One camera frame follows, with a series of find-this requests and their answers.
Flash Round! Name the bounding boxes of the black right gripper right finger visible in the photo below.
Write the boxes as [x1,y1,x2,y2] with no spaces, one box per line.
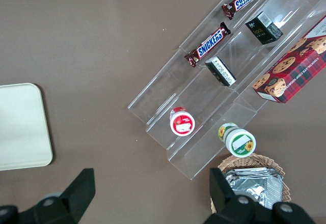
[203,167,257,224]

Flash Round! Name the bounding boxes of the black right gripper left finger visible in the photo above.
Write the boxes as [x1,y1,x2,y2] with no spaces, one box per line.
[32,167,96,224]

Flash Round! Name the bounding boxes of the light tan wicker basket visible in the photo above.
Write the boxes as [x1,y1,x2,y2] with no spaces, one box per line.
[210,153,292,214]

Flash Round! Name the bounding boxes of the cream plastic tray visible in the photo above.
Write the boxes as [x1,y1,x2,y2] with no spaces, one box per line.
[0,82,53,172]

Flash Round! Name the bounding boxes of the silver foil packets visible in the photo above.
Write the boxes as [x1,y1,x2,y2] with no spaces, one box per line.
[221,167,284,211]

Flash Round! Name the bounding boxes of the green lid yogurt cup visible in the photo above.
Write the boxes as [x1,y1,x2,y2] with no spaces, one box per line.
[218,122,257,157]

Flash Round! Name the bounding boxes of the red lid yogurt cup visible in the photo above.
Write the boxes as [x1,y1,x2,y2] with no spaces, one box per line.
[169,106,197,136]

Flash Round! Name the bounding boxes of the clear acrylic step shelf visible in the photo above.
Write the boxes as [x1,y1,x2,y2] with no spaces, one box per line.
[127,0,326,181]

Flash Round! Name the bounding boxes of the small black carton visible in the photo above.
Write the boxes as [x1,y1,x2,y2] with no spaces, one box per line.
[244,11,284,46]
[205,56,237,87]

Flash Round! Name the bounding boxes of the red plaid cookie box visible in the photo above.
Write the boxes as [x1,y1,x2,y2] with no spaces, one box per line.
[252,14,326,104]

